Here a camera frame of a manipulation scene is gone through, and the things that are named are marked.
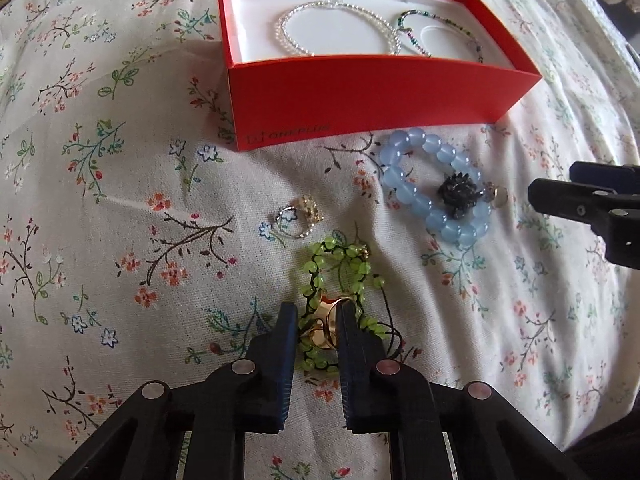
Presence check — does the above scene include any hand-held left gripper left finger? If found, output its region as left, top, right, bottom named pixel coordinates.
left=50, top=302, right=299, bottom=480

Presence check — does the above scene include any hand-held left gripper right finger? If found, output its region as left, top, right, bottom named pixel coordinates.
left=336, top=299, right=588, bottom=480

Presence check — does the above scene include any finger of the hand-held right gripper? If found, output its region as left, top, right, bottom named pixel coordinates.
left=527, top=177, right=640, bottom=271
left=570, top=161, right=640, bottom=196

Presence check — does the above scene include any green bead bracelet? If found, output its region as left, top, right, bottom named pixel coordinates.
left=295, top=235, right=403, bottom=373

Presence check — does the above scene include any black flower ring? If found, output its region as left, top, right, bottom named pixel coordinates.
left=437, top=172, right=508, bottom=218

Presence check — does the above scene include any blue bead bracelet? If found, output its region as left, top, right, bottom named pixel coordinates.
left=378, top=128, right=493, bottom=247

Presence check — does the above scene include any red cardboard box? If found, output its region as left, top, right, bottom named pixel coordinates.
left=216, top=0, right=543, bottom=153

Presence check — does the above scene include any floral bedsheet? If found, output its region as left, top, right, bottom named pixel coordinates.
left=0, top=0, right=640, bottom=480

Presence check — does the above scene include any silver ring with gold crown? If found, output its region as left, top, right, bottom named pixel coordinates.
left=272, top=194, right=326, bottom=239

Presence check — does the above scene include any dark green beaded bracelet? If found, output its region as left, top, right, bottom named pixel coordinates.
left=397, top=9, right=486, bottom=63

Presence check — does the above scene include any clear bead bracelet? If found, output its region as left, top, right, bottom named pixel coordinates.
left=274, top=0, right=403, bottom=57

